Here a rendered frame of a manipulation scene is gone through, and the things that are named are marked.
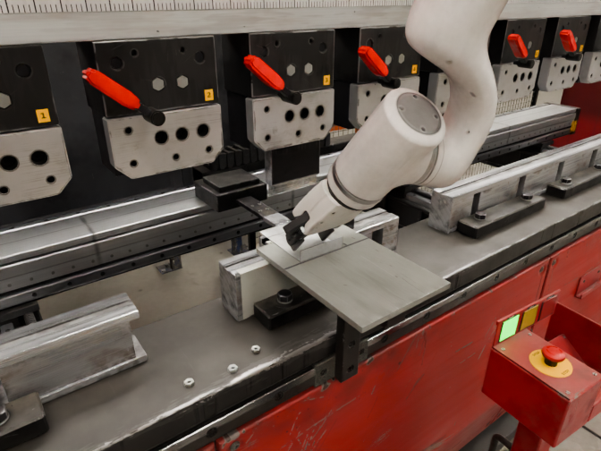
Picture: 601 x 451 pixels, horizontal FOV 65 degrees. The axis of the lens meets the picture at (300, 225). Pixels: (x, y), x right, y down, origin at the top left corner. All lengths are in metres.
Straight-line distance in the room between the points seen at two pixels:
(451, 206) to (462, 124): 0.54
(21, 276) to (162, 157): 0.42
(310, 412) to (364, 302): 0.30
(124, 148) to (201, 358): 0.35
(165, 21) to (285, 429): 0.66
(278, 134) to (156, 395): 0.42
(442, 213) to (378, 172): 0.59
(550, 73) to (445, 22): 0.79
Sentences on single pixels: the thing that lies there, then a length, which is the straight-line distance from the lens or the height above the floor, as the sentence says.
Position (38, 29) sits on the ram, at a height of 1.35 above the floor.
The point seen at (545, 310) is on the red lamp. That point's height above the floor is 0.81.
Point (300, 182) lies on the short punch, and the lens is 0.83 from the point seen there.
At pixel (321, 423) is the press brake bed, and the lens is 0.95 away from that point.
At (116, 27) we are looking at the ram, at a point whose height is 1.35.
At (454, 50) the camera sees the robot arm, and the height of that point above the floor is 1.33.
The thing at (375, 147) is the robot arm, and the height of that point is 1.23.
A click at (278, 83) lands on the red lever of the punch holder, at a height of 1.28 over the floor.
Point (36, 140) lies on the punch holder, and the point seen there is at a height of 1.24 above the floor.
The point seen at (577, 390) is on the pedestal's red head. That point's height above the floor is 0.78.
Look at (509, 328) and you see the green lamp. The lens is 1.01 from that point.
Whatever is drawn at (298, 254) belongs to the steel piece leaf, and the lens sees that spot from 0.78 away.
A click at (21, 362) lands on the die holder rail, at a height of 0.95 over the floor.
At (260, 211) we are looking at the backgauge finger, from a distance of 0.92.
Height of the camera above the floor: 1.39
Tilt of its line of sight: 26 degrees down
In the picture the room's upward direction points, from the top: straight up
